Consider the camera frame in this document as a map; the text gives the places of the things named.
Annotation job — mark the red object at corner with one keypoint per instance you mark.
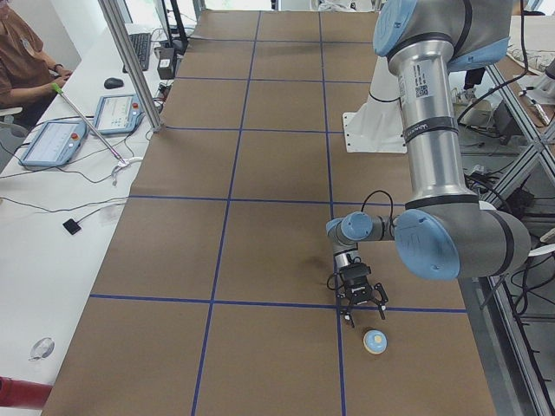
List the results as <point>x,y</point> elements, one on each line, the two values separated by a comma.
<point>24,394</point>

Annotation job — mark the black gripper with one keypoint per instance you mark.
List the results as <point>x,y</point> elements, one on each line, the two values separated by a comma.
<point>359,294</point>

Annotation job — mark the blue service bell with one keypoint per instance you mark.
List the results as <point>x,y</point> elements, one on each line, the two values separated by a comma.
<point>375,341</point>

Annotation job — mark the green handled reach stick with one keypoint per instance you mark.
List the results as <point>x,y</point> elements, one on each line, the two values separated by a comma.
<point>122,162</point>

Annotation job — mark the clear plastic wrapper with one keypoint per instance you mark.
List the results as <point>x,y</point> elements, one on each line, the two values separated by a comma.
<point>42,349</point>

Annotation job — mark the white pedestal column with base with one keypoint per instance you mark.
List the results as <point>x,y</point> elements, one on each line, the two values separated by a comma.
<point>376,127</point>

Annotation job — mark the blue teach pendant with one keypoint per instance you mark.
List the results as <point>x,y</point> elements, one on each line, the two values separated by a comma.
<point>118,114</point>
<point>55,144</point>

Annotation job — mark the brown paper table mat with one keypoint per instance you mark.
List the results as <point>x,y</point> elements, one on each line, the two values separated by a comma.
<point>212,297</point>

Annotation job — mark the person in brown shirt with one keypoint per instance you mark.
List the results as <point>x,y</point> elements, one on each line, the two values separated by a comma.
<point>27,71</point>

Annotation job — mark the far blue teach pendant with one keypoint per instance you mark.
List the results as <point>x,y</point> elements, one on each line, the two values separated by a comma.
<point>118,114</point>

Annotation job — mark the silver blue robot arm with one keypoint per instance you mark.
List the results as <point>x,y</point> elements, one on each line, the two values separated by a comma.
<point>443,234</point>

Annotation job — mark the near blue teach pendant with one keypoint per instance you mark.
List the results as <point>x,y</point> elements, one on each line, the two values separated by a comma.
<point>55,144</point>

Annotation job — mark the black computer mouse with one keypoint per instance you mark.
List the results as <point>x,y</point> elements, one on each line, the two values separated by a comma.
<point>113,83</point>

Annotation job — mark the black power adapter box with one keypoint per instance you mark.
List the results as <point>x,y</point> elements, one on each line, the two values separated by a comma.
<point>166,63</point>

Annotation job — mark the black keyboard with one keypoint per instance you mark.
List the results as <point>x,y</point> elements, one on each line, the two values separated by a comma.
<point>141,43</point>

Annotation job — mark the small black square pad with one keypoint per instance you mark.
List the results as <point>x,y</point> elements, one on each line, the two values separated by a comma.
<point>71,226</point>

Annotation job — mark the aluminium frame post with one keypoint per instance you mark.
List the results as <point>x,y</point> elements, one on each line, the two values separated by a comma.
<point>118,30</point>

